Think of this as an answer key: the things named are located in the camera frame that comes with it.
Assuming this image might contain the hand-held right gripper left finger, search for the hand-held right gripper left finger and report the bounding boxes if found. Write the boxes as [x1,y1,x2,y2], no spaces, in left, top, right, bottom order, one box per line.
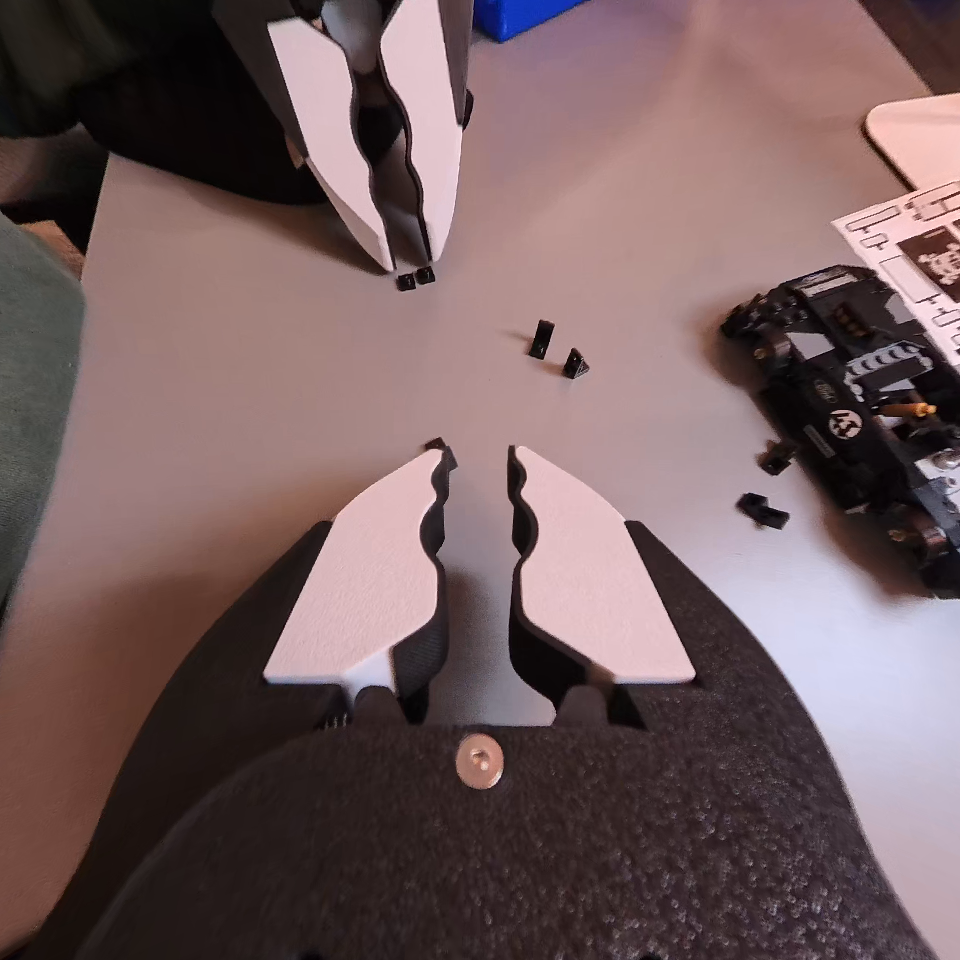
[266,440,456,721]

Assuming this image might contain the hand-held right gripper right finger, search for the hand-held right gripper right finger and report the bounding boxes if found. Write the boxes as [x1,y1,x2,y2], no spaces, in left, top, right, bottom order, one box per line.
[507,446,697,721]

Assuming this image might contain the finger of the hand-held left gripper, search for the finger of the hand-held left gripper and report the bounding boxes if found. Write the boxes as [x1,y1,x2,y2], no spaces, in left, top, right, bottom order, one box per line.
[380,0,469,268]
[267,15,394,274]

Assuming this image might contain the black lego car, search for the black lego car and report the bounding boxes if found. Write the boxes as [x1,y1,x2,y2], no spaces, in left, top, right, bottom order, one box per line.
[720,266,960,601]

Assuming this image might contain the blue storage bin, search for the blue storage bin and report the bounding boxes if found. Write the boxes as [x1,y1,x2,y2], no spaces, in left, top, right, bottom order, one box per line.
[473,0,589,43]

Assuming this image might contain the sticker sheet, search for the sticker sheet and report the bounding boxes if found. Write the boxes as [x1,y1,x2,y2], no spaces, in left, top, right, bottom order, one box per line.
[833,180,960,376]

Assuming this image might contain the white booklet stand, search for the white booklet stand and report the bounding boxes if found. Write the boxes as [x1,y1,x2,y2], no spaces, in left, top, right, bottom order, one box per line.
[866,93,960,193]

